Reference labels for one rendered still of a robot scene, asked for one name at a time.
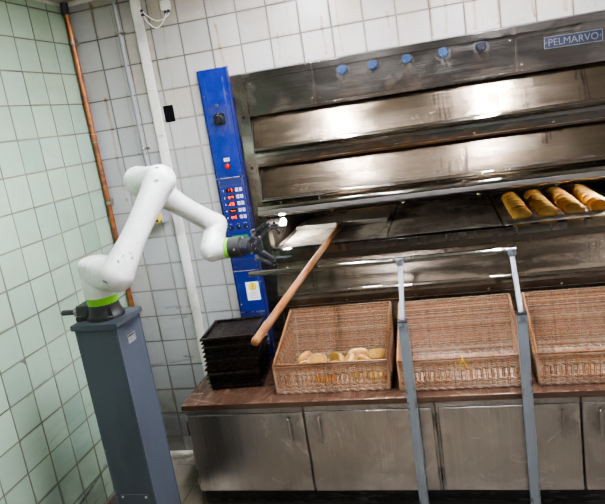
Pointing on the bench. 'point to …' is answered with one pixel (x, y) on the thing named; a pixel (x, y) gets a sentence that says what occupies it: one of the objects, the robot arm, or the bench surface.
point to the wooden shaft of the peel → (292, 291)
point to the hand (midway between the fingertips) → (286, 241)
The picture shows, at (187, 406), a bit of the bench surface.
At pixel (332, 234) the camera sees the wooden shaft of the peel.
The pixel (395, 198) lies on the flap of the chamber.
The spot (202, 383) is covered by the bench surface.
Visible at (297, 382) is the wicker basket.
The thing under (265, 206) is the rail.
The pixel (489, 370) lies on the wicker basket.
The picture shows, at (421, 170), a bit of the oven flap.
